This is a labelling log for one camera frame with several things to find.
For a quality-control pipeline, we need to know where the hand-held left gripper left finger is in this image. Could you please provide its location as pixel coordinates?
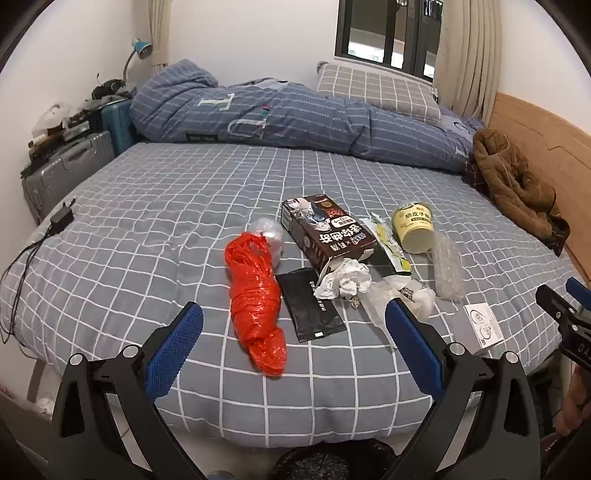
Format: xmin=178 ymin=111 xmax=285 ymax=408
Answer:
xmin=48 ymin=301 xmax=205 ymax=480

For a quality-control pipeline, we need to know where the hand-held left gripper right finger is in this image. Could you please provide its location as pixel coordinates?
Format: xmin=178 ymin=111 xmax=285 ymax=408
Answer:
xmin=385 ymin=298 xmax=542 ymax=480

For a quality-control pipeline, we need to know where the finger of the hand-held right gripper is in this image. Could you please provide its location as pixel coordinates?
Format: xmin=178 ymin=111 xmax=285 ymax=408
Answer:
xmin=566 ymin=277 xmax=591 ymax=303
xmin=536 ymin=284 xmax=575 ymax=326

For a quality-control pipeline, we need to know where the white tissue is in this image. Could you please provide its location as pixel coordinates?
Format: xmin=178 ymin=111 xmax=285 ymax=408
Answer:
xmin=320 ymin=258 xmax=372 ymax=301

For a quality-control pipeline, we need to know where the orange plastic bag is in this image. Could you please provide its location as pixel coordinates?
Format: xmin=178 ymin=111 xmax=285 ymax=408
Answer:
xmin=225 ymin=232 xmax=288 ymax=377

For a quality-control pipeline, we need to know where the white and yellow snack wrapper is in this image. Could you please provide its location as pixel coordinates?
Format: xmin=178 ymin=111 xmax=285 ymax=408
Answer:
xmin=360 ymin=213 xmax=413 ymax=276

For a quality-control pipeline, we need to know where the brown printed carton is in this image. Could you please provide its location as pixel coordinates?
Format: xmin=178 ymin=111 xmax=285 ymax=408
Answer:
xmin=281 ymin=194 xmax=391 ymax=274

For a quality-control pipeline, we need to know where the trash bin with black bag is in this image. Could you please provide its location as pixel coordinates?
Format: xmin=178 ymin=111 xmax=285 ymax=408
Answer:
xmin=268 ymin=438 xmax=398 ymax=480

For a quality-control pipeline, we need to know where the person's right hand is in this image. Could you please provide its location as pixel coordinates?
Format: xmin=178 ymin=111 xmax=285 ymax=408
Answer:
xmin=554 ymin=364 xmax=591 ymax=437

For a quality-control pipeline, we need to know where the white plastic bag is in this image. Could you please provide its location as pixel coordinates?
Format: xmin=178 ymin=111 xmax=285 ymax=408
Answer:
xmin=360 ymin=275 xmax=437 ymax=325

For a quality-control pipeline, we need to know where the small white card box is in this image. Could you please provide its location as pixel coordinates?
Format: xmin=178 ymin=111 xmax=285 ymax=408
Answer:
xmin=463 ymin=302 xmax=504 ymax=347

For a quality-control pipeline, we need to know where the yellow paper cup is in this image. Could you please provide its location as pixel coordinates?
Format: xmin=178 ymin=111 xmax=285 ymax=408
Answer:
xmin=392 ymin=203 xmax=435 ymax=254

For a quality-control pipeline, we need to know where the black foil packet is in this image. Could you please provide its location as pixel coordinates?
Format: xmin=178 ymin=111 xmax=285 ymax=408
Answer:
xmin=274 ymin=268 xmax=347 ymax=343

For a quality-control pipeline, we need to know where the brown padded jacket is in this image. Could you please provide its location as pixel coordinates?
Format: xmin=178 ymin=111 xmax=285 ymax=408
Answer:
xmin=464 ymin=128 xmax=571 ymax=257

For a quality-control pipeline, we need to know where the bed with grey checked sheet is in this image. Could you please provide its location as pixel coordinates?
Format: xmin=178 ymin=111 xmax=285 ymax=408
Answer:
xmin=0 ymin=141 xmax=591 ymax=450

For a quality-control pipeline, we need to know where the wooden headboard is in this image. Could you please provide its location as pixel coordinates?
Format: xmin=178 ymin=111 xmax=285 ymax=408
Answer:
xmin=487 ymin=92 xmax=591 ymax=287

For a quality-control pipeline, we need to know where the clear plastic dome lid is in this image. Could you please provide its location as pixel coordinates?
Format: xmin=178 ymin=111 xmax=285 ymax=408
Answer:
xmin=249 ymin=217 xmax=284 ymax=259

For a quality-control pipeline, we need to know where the black power adapter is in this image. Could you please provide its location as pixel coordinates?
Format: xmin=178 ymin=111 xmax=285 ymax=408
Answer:
xmin=49 ymin=198 xmax=77 ymax=234

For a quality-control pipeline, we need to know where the grey suitcase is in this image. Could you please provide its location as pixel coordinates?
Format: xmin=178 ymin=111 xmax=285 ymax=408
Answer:
xmin=21 ymin=130 xmax=116 ymax=227

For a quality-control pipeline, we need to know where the teal suitcase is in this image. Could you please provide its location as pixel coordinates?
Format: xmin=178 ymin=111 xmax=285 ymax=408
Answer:
xmin=102 ymin=97 xmax=137 ymax=158

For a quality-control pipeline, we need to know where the grey checked pillow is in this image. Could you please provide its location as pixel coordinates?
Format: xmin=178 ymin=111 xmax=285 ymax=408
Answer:
xmin=316 ymin=62 xmax=441 ymax=126

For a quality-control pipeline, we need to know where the black electronics stack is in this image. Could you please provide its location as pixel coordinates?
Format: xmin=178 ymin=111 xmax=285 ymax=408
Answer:
xmin=28 ymin=108 xmax=105 ymax=160

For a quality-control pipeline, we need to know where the blue checked quilt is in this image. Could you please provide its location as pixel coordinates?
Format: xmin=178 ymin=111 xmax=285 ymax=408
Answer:
xmin=129 ymin=59 xmax=485 ymax=174

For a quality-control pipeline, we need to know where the beige curtain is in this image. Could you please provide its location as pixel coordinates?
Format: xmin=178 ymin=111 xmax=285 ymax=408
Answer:
xmin=150 ymin=0 xmax=174 ymax=75
xmin=431 ymin=0 xmax=504 ymax=121

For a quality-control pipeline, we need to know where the white plastic appliance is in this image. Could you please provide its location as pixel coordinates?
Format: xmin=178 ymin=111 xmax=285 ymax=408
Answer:
xmin=36 ymin=102 xmax=72 ymax=134

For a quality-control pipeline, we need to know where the dark clutter pile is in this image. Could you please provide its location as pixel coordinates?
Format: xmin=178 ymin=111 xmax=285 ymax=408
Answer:
xmin=90 ymin=78 xmax=137 ymax=100

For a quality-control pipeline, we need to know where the dark framed window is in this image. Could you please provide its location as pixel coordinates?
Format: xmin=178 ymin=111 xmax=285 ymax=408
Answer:
xmin=336 ymin=0 xmax=441 ymax=83

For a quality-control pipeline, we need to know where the blue desk lamp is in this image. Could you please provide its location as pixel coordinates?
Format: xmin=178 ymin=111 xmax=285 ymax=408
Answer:
xmin=122 ymin=38 xmax=153 ymax=86

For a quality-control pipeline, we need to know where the black cable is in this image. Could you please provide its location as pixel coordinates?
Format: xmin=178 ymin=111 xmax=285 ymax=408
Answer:
xmin=0 ymin=225 xmax=52 ymax=344

